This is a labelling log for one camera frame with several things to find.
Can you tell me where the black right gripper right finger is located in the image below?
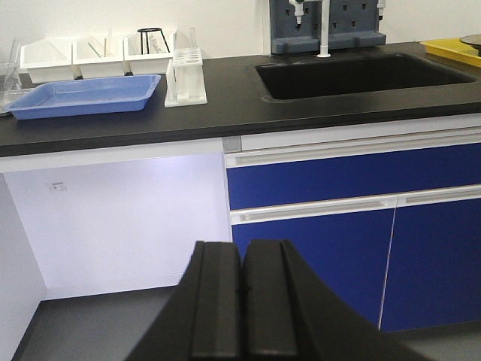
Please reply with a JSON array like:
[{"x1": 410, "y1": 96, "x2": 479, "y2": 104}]
[{"x1": 244, "y1": 240, "x2": 424, "y2": 360}]

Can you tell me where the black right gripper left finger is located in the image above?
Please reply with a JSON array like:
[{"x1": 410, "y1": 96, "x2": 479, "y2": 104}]
[{"x1": 126, "y1": 241, "x2": 241, "y2": 360}]

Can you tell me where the white test tube rack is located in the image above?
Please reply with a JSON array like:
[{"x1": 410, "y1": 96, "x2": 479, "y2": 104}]
[{"x1": 165, "y1": 47, "x2": 207, "y2": 108}]

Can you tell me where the clear test tube in rack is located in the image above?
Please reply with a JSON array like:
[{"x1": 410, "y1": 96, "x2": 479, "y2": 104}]
[{"x1": 189, "y1": 27, "x2": 198, "y2": 54}]

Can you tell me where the blue cabinet left door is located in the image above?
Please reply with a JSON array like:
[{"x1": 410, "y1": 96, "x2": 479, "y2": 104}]
[{"x1": 232, "y1": 209, "x2": 395, "y2": 327}]

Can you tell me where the blue cabinet door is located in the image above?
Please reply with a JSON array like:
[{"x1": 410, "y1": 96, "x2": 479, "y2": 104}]
[
  {"x1": 232, "y1": 209, "x2": 395, "y2": 327},
  {"x1": 381, "y1": 199, "x2": 480, "y2": 332}
]

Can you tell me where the blue cabinet right door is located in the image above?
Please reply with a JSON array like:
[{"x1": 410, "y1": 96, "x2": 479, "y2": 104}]
[{"x1": 381, "y1": 199, "x2": 480, "y2": 332}]

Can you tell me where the blue cabinet drawer front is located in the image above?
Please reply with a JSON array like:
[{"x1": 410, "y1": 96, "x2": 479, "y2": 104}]
[{"x1": 227, "y1": 144, "x2": 480, "y2": 210}]

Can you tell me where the black lab sink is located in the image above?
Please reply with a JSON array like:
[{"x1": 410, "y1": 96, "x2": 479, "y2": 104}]
[{"x1": 249, "y1": 53, "x2": 480, "y2": 103}]

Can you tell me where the right white storage bin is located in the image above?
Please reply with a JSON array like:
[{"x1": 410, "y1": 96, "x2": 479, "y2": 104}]
[{"x1": 123, "y1": 29, "x2": 177, "y2": 75}]

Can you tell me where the white storage bin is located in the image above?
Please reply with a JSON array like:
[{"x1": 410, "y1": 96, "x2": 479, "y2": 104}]
[
  {"x1": 123, "y1": 29, "x2": 177, "y2": 75},
  {"x1": 20, "y1": 38, "x2": 80, "y2": 83},
  {"x1": 72, "y1": 35, "x2": 128, "y2": 79}
]

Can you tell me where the blue plastic tray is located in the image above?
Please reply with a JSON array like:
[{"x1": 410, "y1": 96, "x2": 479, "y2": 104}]
[{"x1": 6, "y1": 74, "x2": 161, "y2": 120}]

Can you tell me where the middle white storage bin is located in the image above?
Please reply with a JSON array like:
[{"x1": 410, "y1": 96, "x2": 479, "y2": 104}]
[{"x1": 72, "y1": 35, "x2": 128, "y2": 79}]

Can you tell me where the black metal tripod stand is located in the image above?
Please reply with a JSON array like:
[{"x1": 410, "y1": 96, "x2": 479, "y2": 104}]
[{"x1": 137, "y1": 27, "x2": 170, "y2": 55}]

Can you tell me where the grey blue drying pegboard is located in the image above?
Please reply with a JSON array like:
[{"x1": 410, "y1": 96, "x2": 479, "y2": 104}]
[{"x1": 269, "y1": 0, "x2": 386, "y2": 57}]

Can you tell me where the clear glass beaker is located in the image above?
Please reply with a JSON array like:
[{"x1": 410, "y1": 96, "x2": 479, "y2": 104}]
[{"x1": 1, "y1": 38, "x2": 23, "y2": 112}]

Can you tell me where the left white storage bin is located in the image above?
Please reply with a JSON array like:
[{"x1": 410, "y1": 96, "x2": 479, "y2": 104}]
[{"x1": 20, "y1": 38, "x2": 80, "y2": 83}]

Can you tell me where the white sink faucet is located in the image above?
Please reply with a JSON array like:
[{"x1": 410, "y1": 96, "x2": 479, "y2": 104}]
[{"x1": 289, "y1": 0, "x2": 330, "y2": 59}]

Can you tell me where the yellow plastic tray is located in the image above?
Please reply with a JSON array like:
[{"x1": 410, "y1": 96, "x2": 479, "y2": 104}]
[{"x1": 421, "y1": 38, "x2": 481, "y2": 68}]

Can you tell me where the round dark dish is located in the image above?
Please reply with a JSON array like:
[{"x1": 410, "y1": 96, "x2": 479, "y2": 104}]
[{"x1": 459, "y1": 34, "x2": 481, "y2": 50}]

